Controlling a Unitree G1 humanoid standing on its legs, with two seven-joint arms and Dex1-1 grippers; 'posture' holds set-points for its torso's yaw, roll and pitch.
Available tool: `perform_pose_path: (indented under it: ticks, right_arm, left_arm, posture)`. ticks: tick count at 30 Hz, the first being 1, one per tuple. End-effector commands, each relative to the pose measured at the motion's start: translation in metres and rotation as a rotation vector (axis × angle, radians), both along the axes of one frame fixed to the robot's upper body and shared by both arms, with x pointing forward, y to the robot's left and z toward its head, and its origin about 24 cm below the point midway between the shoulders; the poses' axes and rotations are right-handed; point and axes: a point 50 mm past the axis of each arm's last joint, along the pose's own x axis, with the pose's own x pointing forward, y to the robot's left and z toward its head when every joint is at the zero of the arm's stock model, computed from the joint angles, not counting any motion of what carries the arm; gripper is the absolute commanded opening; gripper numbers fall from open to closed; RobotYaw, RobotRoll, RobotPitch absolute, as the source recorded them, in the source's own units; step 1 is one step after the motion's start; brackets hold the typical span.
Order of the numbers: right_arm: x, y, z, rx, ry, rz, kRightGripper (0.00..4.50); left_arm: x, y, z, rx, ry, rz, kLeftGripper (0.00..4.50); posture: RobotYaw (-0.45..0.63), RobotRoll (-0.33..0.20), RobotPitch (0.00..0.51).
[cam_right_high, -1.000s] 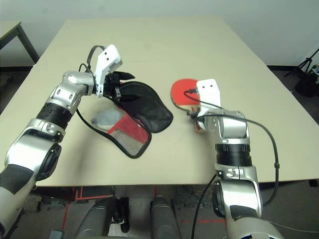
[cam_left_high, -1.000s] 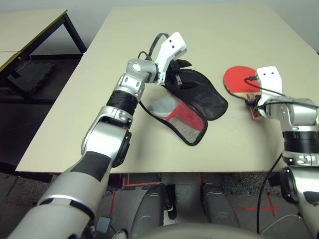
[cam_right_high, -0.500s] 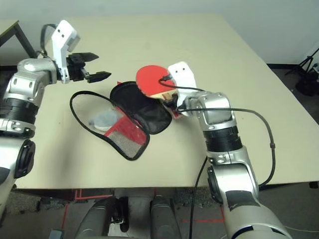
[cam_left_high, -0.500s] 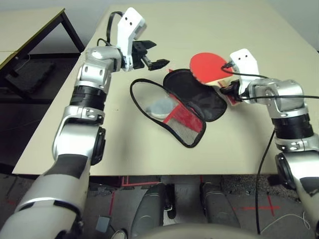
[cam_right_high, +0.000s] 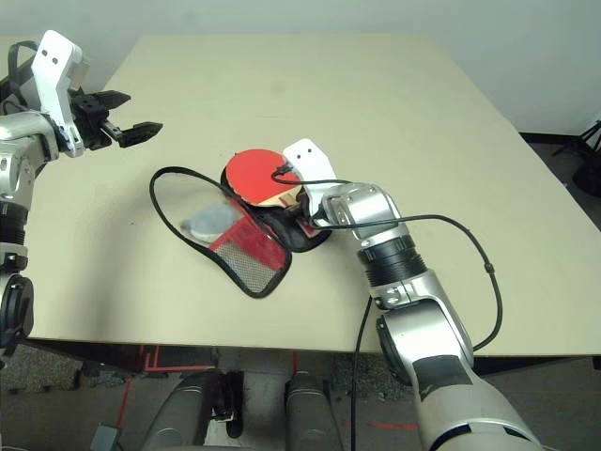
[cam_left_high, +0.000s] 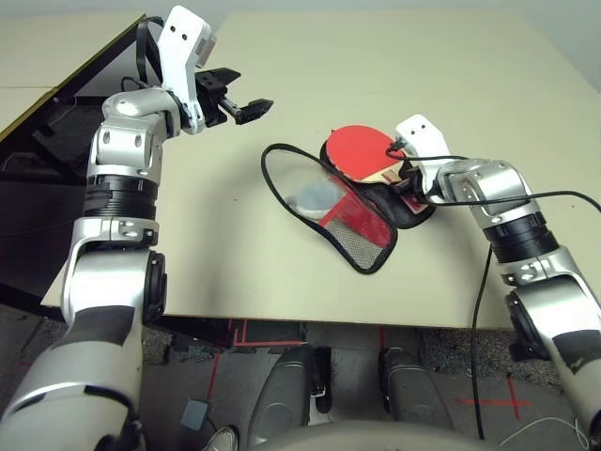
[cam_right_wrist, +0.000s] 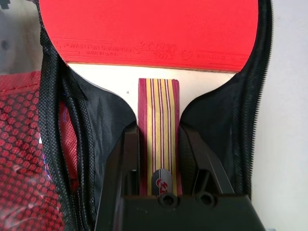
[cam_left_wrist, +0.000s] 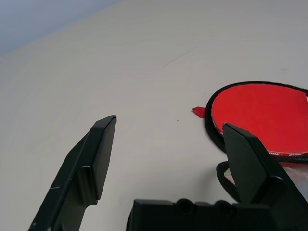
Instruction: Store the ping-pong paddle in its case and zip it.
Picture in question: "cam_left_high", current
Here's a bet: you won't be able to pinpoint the red floor tape cross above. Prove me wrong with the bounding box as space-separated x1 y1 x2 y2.
454 374 535 420

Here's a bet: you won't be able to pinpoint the grey robot torso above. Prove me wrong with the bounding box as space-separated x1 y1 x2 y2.
260 419 473 451

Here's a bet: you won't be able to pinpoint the white floor cable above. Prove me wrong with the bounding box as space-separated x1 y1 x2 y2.
496 414 592 451

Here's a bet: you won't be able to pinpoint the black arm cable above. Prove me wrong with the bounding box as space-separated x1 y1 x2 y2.
120 16 166 94
385 138 601 211
470 245 495 442

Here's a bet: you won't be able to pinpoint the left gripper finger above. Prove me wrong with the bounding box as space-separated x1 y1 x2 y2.
195 68 242 89
220 96 275 126

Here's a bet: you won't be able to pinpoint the red black paddle case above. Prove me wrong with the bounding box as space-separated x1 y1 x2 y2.
260 139 438 276

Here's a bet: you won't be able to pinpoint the grey plush keychain toy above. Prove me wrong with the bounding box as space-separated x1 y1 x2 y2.
285 179 343 221

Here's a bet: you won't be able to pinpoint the grey left robot leg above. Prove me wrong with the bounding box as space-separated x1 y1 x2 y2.
246 346 315 448

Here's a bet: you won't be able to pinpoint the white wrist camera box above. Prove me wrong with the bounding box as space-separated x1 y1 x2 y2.
393 114 453 204
156 5 220 136

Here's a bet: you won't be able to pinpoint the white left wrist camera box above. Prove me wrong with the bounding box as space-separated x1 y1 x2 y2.
156 5 220 136

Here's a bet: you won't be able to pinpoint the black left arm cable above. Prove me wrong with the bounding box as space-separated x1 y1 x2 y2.
120 16 166 94

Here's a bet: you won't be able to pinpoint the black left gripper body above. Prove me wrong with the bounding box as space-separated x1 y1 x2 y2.
194 80 232 129

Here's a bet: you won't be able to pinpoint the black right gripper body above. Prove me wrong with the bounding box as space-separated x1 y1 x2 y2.
396 163 426 201

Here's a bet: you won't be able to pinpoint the beige side table black legs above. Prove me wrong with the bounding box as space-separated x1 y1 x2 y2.
0 12 163 142

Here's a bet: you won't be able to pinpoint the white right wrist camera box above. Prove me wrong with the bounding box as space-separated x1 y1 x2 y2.
393 114 453 204

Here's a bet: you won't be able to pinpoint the black robot foot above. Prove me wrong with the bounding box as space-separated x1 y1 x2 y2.
308 346 336 415

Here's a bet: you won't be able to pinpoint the grey floor box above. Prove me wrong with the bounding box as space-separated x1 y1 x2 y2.
179 397 212 432

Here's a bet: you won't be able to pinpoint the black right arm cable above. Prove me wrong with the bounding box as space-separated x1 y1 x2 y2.
470 245 495 442
385 138 601 211

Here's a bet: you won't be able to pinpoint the red ping-pong paddle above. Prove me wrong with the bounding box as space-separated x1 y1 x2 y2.
326 123 427 216

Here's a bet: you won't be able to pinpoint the red floor tape strip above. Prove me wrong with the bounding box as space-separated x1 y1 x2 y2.
205 352 223 401

